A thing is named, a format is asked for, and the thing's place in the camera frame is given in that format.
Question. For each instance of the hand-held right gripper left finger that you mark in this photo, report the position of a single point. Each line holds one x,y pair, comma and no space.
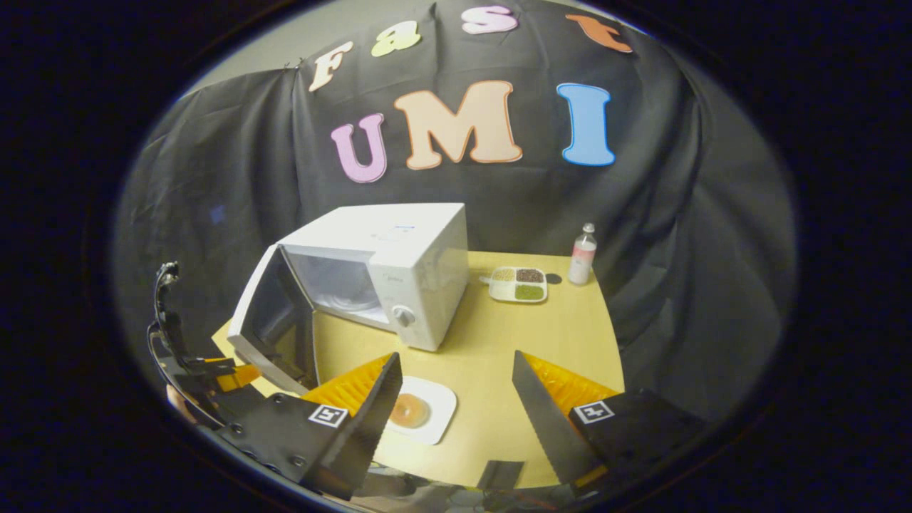
367,427

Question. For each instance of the white square plate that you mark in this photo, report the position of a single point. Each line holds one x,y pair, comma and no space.
438,399

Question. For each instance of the round brown pastry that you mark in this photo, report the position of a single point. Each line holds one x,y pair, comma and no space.
412,411

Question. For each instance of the white microwave oven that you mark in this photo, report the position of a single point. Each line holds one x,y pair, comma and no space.
427,242

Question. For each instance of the white divided tray with beans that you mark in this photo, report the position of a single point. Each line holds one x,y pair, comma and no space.
518,283

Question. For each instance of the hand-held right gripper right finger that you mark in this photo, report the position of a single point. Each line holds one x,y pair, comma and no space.
541,420

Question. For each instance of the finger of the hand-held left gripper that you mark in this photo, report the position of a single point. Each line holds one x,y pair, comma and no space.
239,376

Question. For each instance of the clear bottle with pink label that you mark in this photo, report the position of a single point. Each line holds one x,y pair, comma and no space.
582,260

